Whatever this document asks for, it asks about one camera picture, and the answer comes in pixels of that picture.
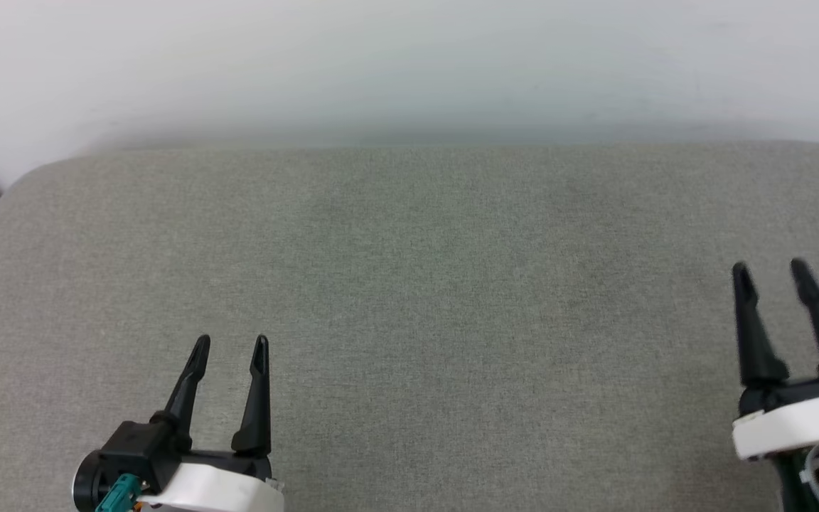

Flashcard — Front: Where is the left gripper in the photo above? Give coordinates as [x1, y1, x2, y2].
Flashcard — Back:
[72, 334, 287, 512]

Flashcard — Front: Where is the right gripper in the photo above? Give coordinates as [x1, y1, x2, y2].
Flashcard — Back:
[731, 257, 819, 463]

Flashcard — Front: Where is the grey fabric sofa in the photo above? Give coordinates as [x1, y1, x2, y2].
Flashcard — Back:
[0, 141, 819, 512]

